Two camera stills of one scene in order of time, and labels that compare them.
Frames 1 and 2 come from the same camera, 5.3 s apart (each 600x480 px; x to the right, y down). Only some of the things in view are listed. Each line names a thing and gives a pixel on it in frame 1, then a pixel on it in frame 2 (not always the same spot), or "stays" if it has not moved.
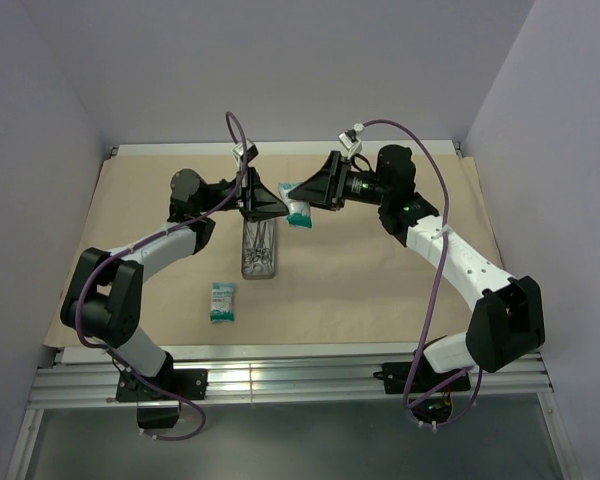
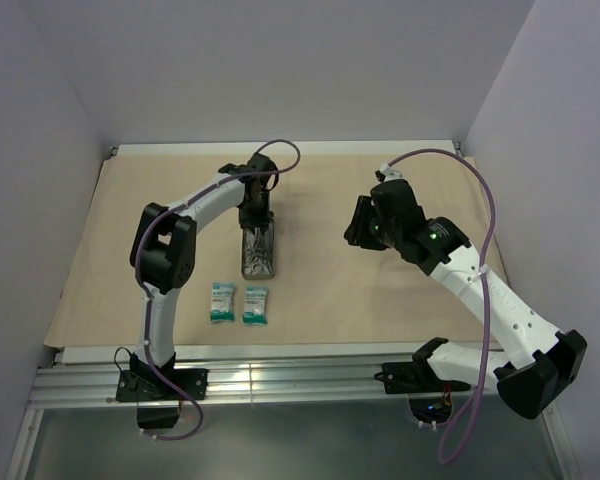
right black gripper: [325, 189] to [356, 230]
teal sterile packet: [299, 215] to [255, 306]
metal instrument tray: [258, 249] stays
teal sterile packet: [222, 306] stays
